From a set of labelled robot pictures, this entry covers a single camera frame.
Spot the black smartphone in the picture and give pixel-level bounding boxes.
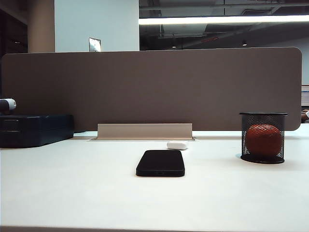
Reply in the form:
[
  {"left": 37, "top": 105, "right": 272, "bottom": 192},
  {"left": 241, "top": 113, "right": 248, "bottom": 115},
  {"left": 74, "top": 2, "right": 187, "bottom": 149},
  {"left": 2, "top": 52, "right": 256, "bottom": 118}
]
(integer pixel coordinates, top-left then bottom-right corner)
[{"left": 135, "top": 149, "right": 186, "bottom": 177}]

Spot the white and dark cylinder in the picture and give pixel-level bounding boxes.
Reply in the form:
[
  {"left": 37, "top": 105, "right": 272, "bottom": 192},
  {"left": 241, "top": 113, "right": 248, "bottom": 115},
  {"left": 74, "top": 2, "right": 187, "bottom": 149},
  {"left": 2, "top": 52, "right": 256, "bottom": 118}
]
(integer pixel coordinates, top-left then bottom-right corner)
[{"left": 0, "top": 98, "right": 17, "bottom": 114}]

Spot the orange ball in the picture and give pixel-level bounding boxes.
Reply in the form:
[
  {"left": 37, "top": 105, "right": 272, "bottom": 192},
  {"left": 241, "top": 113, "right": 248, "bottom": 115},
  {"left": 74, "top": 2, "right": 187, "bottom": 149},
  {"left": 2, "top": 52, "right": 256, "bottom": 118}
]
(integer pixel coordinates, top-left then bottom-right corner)
[{"left": 246, "top": 123, "right": 283, "bottom": 158}]

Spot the brown desk partition panel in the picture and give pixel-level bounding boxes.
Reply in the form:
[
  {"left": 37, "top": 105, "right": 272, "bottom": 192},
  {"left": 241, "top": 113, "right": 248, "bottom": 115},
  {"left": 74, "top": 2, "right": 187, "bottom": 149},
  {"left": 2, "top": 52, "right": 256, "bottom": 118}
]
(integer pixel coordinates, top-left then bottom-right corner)
[{"left": 0, "top": 47, "right": 303, "bottom": 132}]

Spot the white wireless earbud case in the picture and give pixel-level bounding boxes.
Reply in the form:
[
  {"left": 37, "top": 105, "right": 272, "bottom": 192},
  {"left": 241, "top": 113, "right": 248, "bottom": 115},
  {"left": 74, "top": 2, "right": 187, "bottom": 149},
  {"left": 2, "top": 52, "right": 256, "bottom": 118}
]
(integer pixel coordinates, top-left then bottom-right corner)
[{"left": 166, "top": 141, "right": 188, "bottom": 150}]

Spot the small framed wall sign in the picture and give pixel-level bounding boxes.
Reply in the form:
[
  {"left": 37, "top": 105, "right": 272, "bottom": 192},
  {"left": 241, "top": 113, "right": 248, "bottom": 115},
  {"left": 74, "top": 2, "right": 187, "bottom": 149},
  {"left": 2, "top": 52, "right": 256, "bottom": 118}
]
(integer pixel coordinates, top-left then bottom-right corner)
[{"left": 88, "top": 37, "right": 101, "bottom": 52}]

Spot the beige cable tray flap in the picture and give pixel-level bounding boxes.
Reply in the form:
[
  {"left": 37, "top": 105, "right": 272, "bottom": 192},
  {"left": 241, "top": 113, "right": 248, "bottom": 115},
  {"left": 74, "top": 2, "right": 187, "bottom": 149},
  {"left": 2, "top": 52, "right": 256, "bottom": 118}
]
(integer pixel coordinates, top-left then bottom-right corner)
[{"left": 97, "top": 123, "right": 193, "bottom": 140}]

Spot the black mesh pen holder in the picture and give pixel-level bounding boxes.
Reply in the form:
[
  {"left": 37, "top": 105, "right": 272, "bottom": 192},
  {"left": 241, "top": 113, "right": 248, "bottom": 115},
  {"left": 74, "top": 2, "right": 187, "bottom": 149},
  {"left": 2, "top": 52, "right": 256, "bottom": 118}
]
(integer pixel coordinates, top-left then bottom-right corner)
[{"left": 239, "top": 112, "right": 288, "bottom": 164}]

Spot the dark blue plastic case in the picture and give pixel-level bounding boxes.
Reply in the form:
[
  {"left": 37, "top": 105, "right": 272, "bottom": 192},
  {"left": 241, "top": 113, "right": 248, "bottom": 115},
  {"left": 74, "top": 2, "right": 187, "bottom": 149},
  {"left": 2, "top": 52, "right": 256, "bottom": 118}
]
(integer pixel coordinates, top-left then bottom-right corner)
[{"left": 0, "top": 114, "right": 75, "bottom": 148}]

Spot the long ceiling light strip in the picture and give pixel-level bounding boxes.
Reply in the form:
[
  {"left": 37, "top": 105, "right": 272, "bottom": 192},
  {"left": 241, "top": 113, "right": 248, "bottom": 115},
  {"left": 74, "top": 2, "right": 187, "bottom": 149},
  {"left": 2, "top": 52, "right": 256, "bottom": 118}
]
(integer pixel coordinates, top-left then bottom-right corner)
[{"left": 139, "top": 14, "right": 309, "bottom": 25}]

